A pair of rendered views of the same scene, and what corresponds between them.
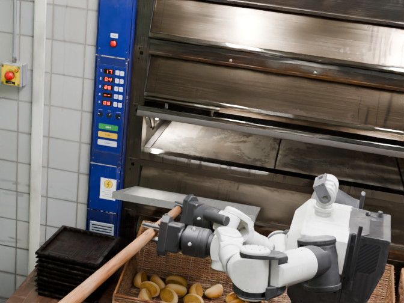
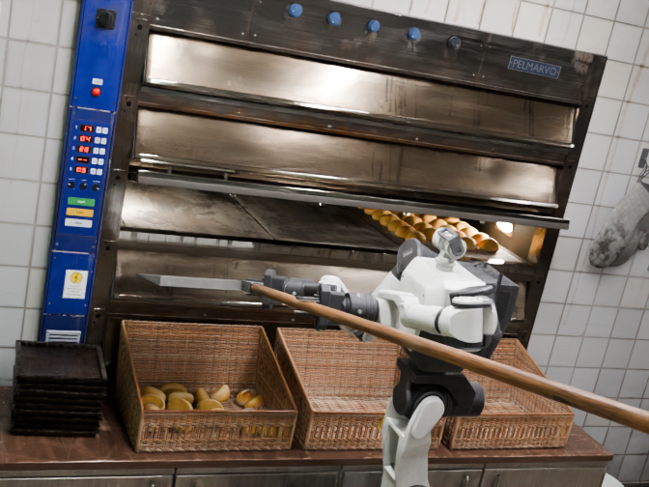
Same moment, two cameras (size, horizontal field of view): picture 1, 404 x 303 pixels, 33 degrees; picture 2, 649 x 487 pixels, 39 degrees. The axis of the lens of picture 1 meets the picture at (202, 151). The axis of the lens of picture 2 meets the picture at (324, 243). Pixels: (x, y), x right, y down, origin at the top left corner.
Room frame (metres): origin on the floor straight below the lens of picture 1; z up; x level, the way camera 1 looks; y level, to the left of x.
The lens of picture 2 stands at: (-0.12, 1.35, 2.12)
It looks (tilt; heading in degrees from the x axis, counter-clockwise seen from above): 15 degrees down; 327
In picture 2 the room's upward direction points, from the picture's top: 12 degrees clockwise
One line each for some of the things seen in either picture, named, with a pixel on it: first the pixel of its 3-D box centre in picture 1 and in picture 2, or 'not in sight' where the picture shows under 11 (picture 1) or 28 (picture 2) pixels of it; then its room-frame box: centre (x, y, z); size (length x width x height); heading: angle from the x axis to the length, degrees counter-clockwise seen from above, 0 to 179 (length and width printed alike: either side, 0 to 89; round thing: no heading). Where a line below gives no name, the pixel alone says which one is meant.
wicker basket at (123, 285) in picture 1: (188, 281); (204, 383); (2.60, -0.01, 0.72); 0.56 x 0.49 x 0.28; 83
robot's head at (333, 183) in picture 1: (326, 193); (448, 246); (1.94, -0.39, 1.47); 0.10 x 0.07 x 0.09; 168
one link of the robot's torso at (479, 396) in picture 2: not in sight; (440, 389); (1.92, -0.49, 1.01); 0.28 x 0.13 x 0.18; 82
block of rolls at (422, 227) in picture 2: not in sight; (426, 223); (3.14, -1.25, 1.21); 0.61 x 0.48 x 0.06; 172
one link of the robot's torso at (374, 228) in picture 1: (335, 255); (452, 311); (1.92, -0.45, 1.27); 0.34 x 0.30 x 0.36; 168
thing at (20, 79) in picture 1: (14, 73); not in sight; (2.95, 0.88, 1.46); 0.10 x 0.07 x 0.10; 82
